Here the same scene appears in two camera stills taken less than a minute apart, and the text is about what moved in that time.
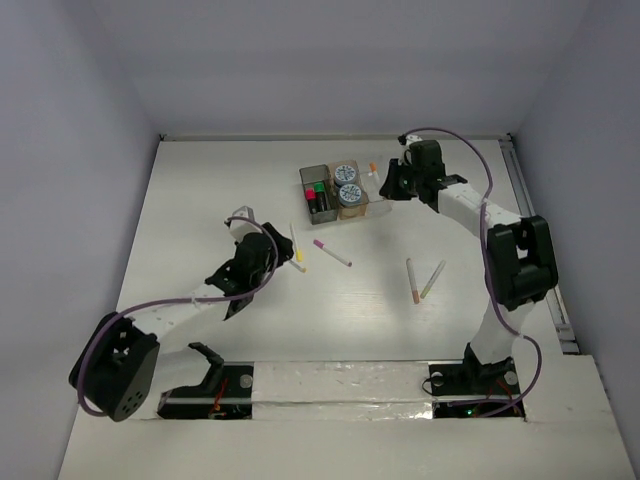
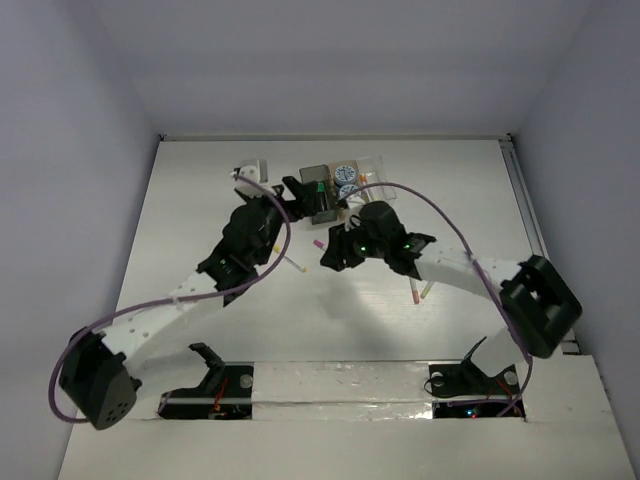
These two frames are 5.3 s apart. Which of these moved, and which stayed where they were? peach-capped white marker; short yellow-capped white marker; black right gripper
Moved: black right gripper
Stayed: peach-capped white marker; short yellow-capped white marker
